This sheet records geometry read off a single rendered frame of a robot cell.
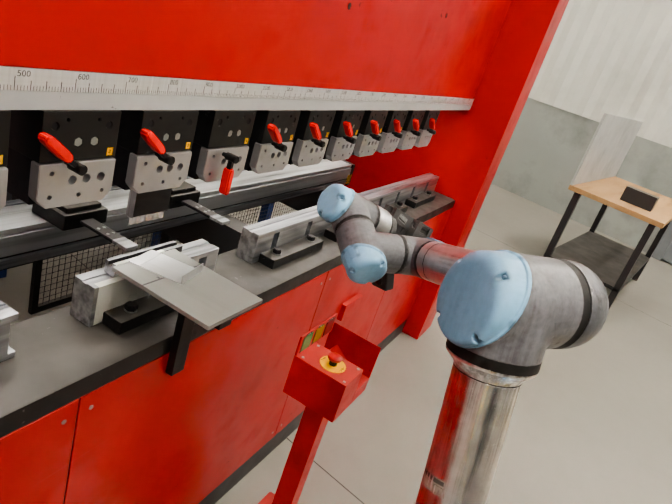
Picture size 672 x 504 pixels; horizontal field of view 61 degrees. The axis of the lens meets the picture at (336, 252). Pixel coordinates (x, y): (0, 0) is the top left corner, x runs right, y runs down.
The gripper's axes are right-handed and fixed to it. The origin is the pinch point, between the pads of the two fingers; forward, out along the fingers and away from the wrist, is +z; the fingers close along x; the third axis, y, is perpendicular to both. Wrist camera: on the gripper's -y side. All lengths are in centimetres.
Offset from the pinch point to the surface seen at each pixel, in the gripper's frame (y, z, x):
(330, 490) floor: -91, 67, 48
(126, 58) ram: 7, -73, 18
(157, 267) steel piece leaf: -27, -46, 29
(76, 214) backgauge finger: -26, -59, 49
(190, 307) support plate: -29, -43, 13
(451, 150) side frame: 64, 125, 126
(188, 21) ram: 19, -65, 22
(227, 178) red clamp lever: -3, -39, 32
